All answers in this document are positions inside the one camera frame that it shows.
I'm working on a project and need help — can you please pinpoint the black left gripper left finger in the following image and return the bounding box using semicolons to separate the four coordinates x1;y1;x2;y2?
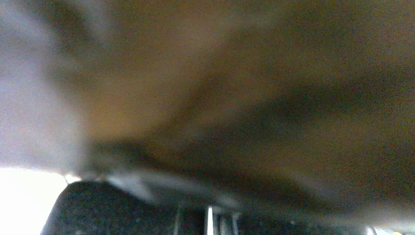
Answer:
41;182;178;235

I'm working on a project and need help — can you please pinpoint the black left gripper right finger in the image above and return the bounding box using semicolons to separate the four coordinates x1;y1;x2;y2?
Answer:
220;213;370;235

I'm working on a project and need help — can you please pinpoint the black trash bag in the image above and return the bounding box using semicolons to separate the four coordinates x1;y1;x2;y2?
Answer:
0;0;415;229

